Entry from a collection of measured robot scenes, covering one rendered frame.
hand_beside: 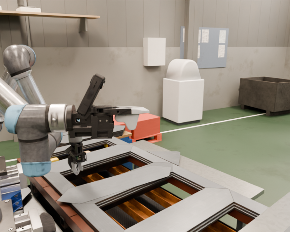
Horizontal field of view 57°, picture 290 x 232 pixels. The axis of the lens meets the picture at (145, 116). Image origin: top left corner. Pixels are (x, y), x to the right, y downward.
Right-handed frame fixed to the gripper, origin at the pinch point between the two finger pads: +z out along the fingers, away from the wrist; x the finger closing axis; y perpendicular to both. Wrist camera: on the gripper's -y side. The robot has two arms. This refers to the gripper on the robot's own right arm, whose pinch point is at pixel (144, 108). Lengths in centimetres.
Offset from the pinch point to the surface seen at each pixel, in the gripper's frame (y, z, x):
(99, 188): 51, -21, -74
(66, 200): 53, -37, -64
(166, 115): 63, 83, -512
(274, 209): 39, 48, -17
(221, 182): 58, 56, -95
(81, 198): 53, -29, -65
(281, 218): 39, 47, -12
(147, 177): 50, 7, -86
